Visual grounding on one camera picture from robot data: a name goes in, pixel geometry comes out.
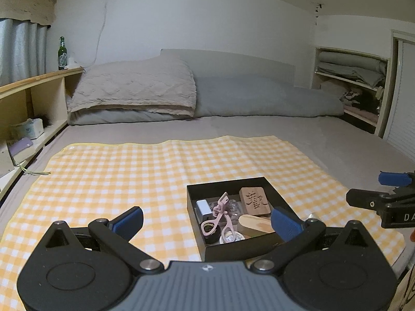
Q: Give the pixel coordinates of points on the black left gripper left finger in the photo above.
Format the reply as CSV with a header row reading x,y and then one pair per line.
x,y
113,238

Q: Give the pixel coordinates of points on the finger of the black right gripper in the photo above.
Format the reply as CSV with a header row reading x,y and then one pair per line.
x,y
370,200
394,179

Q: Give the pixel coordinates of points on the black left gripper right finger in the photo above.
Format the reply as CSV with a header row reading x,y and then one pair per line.
x,y
297,236

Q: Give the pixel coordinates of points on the small wooden block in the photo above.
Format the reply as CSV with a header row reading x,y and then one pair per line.
x,y
254,226

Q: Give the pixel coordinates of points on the black square storage box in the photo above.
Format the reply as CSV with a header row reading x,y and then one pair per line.
x,y
239,250

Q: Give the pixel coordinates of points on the pink eyelash curler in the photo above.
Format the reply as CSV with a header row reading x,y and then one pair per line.
x,y
210,226

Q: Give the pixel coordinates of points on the black round gold-print tin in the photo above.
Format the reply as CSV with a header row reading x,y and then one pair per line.
x,y
213,238

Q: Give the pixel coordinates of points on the grey bed sheet mattress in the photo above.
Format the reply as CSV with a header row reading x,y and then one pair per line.
x,y
351,156

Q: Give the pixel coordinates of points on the yellow white checkered cloth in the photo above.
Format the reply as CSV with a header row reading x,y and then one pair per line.
x,y
89,181

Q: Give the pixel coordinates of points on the carved square wooden coaster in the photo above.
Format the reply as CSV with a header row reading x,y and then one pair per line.
x,y
254,201

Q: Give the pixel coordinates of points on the white round yellow-rim tin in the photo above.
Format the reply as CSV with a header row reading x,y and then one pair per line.
x,y
230,236

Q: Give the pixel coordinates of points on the clear plastic case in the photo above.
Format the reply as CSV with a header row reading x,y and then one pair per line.
x,y
233,208

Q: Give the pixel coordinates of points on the white charger adapter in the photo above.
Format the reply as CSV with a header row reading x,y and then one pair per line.
x,y
203,210

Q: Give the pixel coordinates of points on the folded bedding on shelf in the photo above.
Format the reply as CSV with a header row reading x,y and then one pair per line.
x,y
367,70

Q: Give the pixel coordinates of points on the purple flat box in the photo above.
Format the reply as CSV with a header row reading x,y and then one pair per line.
x,y
20,145

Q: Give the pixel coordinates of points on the tissue box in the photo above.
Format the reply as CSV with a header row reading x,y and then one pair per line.
x,y
31,129

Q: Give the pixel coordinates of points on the wooden bedside shelf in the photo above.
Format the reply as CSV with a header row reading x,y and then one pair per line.
x,y
38,96

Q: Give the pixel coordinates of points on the grey folded duvet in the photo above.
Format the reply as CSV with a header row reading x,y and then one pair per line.
x,y
237,96

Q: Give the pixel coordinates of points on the beige quilted pillow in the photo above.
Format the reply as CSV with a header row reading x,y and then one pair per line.
x,y
163,84

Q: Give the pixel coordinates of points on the green glass bottle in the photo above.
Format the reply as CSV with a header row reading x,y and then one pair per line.
x,y
62,54

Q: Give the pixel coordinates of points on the grey window curtain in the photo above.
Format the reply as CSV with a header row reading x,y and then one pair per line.
x,y
23,50

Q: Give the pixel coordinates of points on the white wall shelf unit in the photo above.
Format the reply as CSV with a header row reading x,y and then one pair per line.
x,y
364,107

